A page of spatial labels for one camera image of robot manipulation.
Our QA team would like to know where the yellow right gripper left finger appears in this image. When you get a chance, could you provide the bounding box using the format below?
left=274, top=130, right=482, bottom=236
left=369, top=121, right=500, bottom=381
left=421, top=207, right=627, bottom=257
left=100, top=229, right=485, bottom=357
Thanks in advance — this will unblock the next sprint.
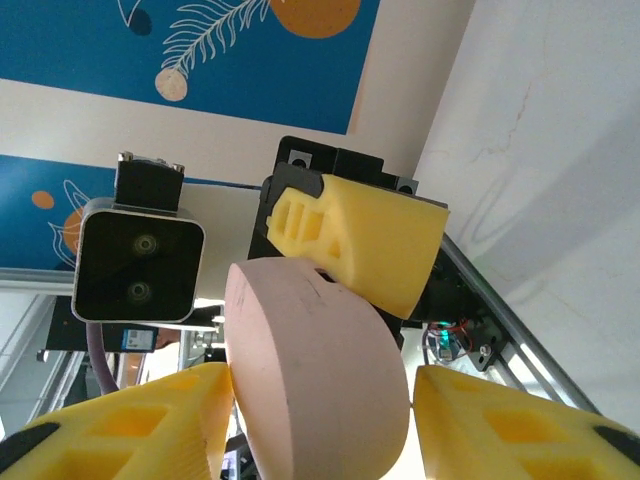
left=0, top=362, right=235, bottom=480

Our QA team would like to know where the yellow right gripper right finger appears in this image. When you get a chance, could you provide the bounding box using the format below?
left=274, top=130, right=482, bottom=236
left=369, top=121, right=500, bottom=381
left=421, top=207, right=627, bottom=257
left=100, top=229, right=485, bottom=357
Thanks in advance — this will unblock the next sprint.
left=413, top=364, right=640, bottom=480

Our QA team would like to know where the pink earbud charging case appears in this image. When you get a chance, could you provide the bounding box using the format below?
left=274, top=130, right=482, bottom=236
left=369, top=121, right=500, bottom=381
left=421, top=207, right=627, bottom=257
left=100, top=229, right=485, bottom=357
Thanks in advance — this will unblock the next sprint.
left=223, top=255, right=412, bottom=480

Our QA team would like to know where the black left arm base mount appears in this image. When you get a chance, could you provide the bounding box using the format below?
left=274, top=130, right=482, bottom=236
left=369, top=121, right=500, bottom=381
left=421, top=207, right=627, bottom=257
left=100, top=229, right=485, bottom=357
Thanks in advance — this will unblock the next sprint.
left=419, top=299, right=506, bottom=374

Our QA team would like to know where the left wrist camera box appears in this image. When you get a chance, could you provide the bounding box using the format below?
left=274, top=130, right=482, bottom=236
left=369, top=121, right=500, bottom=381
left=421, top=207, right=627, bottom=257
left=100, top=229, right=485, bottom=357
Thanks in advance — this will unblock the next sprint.
left=71, top=152, right=206, bottom=324

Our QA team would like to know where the aluminium frame post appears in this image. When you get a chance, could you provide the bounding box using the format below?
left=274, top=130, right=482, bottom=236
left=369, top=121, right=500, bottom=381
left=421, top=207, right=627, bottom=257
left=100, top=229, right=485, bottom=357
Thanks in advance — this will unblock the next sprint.
left=0, top=266, right=77, bottom=297

